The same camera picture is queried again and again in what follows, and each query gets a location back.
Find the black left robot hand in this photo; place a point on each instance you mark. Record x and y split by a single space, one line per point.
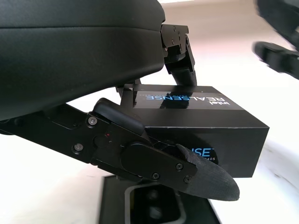
70 58

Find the black RealSense box lid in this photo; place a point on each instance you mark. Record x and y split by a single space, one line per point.
210 116

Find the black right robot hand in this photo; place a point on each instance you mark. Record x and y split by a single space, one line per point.
280 56

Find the black box base with foam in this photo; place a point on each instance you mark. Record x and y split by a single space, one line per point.
112 205

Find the small silver depth camera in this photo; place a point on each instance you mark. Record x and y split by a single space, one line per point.
151 205

